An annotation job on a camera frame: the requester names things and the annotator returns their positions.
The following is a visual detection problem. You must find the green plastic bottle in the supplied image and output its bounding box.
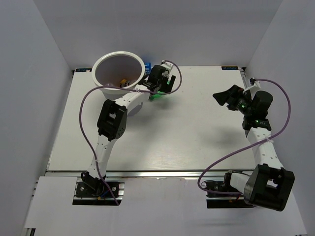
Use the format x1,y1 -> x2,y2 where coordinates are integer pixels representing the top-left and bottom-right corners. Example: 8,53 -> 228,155
149,91 -> 170,101

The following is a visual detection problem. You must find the orange bottle with barcode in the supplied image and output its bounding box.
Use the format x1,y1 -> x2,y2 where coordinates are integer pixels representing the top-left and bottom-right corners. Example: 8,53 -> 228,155
120,79 -> 135,88

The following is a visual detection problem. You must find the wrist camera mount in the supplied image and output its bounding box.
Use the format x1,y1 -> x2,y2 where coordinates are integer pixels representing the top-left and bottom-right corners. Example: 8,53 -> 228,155
161,60 -> 174,73
243,78 -> 261,94

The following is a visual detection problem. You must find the right table corner label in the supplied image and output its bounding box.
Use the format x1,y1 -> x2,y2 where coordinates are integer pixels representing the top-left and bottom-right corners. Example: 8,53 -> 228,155
221,66 -> 239,70

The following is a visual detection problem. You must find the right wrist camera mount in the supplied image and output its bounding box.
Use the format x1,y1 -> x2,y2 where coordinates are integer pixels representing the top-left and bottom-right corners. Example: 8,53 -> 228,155
243,78 -> 261,94

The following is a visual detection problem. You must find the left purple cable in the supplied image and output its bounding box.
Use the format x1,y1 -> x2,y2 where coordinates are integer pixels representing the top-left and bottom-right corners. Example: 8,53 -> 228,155
79,59 -> 183,206

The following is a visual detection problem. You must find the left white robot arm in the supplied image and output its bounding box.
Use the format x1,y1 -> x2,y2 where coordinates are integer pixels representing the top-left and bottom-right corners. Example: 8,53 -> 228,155
81,60 -> 176,196

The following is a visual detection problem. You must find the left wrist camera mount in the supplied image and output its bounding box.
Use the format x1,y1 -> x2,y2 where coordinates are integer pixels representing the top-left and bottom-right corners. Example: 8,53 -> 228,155
161,60 -> 174,73

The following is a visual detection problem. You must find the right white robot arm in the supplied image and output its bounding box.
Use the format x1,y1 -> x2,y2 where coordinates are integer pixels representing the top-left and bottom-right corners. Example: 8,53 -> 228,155
213,85 -> 295,211

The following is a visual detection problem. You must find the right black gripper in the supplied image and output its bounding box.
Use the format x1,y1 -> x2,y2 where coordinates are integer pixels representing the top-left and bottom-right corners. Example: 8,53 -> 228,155
212,85 -> 253,116

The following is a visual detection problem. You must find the purple cable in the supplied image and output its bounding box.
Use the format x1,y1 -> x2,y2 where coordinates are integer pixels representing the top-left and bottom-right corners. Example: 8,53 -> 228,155
198,78 -> 293,196
79,59 -> 183,206

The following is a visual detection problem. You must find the blue label bottle behind bin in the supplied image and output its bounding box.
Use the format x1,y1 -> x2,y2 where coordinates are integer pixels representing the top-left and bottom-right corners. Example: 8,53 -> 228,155
144,62 -> 152,74

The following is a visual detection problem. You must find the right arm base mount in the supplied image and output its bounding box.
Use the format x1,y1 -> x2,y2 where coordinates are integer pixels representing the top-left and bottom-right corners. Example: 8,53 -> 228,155
200,170 -> 255,209

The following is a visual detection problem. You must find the white plastic bin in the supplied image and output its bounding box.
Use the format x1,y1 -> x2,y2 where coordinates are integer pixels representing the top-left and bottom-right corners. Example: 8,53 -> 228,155
92,51 -> 145,100

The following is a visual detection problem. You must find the left table corner label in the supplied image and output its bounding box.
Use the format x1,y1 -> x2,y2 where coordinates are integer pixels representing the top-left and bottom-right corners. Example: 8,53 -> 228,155
75,68 -> 92,73

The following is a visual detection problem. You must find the table corner label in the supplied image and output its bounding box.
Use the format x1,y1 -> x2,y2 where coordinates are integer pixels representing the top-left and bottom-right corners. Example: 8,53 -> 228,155
75,68 -> 92,73
221,66 -> 239,70

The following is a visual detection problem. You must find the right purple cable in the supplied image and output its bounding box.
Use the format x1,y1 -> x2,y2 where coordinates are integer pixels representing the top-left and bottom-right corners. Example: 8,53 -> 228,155
198,78 -> 293,196

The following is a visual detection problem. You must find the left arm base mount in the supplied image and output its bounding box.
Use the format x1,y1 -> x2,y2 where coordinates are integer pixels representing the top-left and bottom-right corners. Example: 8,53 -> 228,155
72,172 -> 124,206

